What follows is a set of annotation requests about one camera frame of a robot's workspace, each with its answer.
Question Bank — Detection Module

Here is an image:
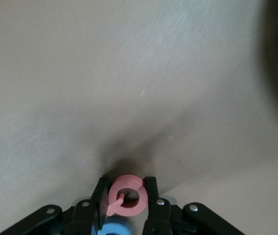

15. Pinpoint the blue letter G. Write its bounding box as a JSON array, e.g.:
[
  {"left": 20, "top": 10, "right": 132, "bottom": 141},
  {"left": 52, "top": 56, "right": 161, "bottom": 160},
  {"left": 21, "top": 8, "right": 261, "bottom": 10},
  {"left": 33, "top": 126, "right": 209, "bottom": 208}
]
[{"left": 89, "top": 222, "right": 132, "bottom": 235}]

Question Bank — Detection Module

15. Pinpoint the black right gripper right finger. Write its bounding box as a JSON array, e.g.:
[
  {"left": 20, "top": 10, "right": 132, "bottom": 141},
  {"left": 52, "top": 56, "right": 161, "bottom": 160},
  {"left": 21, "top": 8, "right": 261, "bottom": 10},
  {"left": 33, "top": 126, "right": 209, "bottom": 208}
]
[{"left": 142, "top": 176, "right": 247, "bottom": 235}]

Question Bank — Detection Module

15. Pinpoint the red letter Q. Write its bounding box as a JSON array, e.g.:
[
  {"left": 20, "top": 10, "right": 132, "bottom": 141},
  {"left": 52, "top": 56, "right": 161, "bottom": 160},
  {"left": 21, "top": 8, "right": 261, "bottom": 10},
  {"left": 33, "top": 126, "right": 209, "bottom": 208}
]
[{"left": 106, "top": 174, "right": 150, "bottom": 217}]

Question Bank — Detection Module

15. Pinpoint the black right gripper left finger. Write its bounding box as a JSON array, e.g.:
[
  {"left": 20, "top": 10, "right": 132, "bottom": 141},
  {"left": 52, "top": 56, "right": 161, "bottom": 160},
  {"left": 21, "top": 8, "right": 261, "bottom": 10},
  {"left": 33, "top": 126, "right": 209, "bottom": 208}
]
[{"left": 0, "top": 176, "right": 110, "bottom": 235}]

